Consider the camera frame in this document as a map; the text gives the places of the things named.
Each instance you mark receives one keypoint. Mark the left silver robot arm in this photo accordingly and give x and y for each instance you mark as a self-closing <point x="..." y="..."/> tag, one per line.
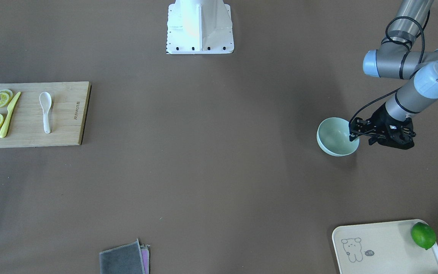
<point x="395" y="59"/>

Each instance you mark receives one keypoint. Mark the green lime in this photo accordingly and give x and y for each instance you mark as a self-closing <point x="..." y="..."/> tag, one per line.
<point x="423" y="235"/>

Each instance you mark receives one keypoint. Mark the yellow plastic knife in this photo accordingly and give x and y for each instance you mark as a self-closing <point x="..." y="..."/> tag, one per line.
<point x="10" y="108"/>

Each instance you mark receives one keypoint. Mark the white ceramic spoon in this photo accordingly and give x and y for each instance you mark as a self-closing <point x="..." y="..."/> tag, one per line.
<point x="46" y="104"/>

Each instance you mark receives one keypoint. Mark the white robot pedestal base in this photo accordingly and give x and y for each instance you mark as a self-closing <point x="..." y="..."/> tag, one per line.
<point x="199" y="27"/>

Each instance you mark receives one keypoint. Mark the beige rabbit tray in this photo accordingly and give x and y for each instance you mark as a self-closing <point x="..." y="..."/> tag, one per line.
<point x="382" y="248"/>

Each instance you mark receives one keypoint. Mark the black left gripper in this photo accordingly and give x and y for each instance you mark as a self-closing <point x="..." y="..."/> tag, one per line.
<point x="379" y="117"/>

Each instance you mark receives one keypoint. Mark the upper lemon slice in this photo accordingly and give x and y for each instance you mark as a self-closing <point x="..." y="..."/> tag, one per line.
<point x="6" y="96"/>

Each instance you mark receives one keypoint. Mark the light green ceramic bowl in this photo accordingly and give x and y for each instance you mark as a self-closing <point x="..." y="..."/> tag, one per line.
<point x="333" y="137"/>

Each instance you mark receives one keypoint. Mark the grey folded cloth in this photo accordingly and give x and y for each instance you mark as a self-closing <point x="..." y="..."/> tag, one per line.
<point x="133" y="258"/>

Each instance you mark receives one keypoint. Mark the bamboo cutting board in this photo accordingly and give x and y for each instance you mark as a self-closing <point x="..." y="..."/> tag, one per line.
<point x="67" y="114"/>

